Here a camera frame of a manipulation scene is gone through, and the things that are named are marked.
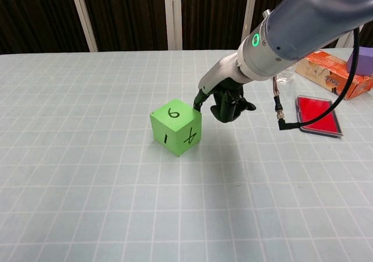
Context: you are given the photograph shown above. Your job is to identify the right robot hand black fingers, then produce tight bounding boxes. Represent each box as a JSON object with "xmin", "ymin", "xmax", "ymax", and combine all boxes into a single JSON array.
[{"xmin": 191, "ymin": 54, "xmax": 258, "ymax": 123}]

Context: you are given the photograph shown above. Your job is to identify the green numbered foam cube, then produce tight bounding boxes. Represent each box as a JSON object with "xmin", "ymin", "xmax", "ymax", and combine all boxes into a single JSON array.
[{"xmin": 149, "ymin": 98, "xmax": 202, "ymax": 158}]

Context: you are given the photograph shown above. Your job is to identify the purple block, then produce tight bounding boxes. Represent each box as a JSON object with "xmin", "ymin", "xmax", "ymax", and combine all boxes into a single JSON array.
[{"xmin": 346, "ymin": 46, "xmax": 373, "ymax": 77}]

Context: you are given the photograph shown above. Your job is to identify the light blue grid tablecloth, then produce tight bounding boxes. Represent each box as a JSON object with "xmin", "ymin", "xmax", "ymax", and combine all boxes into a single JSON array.
[{"xmin": 0, "ymin": 48, "xmax": 373, "ymax": 262}]

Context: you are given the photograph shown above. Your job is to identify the red ink pad case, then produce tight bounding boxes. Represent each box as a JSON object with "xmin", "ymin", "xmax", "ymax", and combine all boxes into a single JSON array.
[{"xmin": 294, "ymin": 95, "xmax": 344, "ymax": 138}]

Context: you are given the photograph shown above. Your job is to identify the orange carton box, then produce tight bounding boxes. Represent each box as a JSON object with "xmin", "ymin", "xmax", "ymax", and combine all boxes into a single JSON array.
[{"xmin": 295, "ymin": 49, "xmax": 373, "ymax": 101}]

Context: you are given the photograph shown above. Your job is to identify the white partition frame post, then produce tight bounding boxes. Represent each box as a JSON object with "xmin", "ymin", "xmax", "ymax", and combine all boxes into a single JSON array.
[
  {"xmin": 337, "ymin": 26, "xmax": 355, "ymax": 49},
  {"xmin": 68, "ymin": 0, "xmax": 98, "ymax": 53},
  {"xmin": 240, "ymin": 0, "xmax": 260, "ymax": 51},
  {"xmin": 163, "ymin": 0, "xmax": 184, "ymax": 51}
]

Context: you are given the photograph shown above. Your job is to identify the black arm cable with connector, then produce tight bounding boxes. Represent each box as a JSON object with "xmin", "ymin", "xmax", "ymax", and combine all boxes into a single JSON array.
[{"xmin": 272, "ymin": 26, "xmax": 361, "ymax": 132}]

